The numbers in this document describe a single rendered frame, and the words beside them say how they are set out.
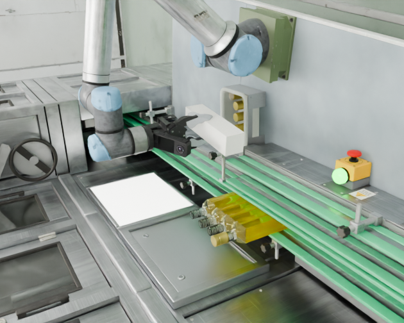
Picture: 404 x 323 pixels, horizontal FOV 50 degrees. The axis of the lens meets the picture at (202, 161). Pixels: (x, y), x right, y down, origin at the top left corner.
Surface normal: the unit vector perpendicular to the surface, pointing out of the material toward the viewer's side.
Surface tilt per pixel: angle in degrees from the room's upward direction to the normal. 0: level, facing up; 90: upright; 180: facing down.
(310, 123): 0
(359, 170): 90
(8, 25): 90
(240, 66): 94
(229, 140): 90
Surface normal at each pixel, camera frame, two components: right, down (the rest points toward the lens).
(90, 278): -0.04, -0.93
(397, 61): -0.87, 0.21
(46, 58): 0.50, 0.31
